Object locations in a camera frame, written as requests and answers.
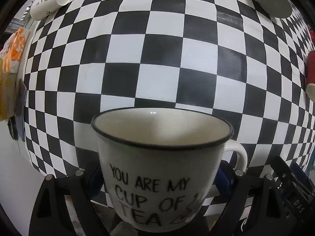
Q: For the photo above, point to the yellow snack bag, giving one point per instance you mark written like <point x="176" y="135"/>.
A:
<point x="8" y="94"/>

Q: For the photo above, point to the orange white snack packet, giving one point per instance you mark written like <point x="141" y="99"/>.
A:
<point x="13" y="49"/>

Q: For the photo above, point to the black round lid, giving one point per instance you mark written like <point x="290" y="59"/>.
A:
<point x="11" y="123"/>

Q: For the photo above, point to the dark smartphone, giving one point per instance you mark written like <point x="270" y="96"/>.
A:
<point x="20" y="109"/>

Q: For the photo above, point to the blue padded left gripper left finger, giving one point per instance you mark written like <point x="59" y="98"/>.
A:
<point x="51" y="215"/>

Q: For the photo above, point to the white enamel tea mug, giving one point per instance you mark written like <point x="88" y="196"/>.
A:
<point x="159" y="164"/>

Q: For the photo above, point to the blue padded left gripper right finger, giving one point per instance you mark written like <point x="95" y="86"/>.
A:
<point x="238" y="204"/>

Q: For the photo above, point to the red paper cup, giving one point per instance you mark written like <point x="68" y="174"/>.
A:
<point x="310" y="75"/>

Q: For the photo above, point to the black white checkered tablecloth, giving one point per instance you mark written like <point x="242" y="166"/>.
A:
<point x="224" y="57"/>

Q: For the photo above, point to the white printed cup left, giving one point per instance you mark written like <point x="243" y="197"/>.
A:
<point x="42" y="8"/>

